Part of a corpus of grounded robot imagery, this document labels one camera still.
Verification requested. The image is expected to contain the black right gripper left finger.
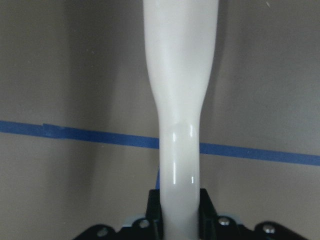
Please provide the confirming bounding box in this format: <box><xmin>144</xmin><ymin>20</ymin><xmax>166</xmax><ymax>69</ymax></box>
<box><xmin>145</xmin><ymin>189</ymin><xmax>164</xmax><ymax>240</ymax></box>

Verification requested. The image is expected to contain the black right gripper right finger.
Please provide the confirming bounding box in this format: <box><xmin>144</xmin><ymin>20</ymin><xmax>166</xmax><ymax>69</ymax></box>
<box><xmin>198</xmin><ymin>188</ymin><xmax>217</xmax><ymax>240</ymax></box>

